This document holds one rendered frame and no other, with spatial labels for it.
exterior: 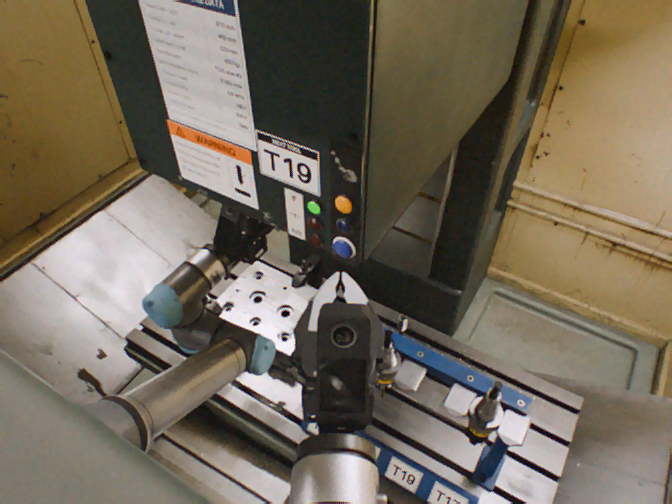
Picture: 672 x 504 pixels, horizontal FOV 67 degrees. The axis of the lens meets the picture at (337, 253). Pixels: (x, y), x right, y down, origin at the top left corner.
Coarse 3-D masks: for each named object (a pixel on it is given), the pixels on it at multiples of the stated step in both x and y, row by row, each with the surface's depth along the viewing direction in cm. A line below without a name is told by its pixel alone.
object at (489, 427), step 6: (474, 402) 100; (474, 408) 100; (468, 414) 101; (474, 414) 99; (498, 414) 99; (474, 420) 98; (480, 420) 98; (498, 420) 98; (474, 426) 99; (480, 426) 99; (486, 426) 98; (492, 426) 97; (486, 432) 98
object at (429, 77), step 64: (128, 0) 64; (256, 0) 54; (320, 0) 50; (384, 0) 48; (448, 0) 62; (512, 0) 89; (128, 64) 73; (256, 64) 60; (320, 64) 55; (384, 64) 54; (448, 64) 72; (512, 64) 108; (128, 128) 83; (192, 128) 74; (256, 128) 67; (320, 128) 61; (384, 128) 60; (448, 128) 84; (256, 192) 75; (320, 192) 68; (384, 192) 69
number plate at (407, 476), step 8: (392, 456) 120; (392, 464) 120; (400, 464) 119; (392, 472) 120; (400, 472) 119; (408, 472) 118; (416, 472) 118; (400, 480) 119; (408, 480) 119; (416, 480) 118; (408, 488) 119; (416, 488) 118
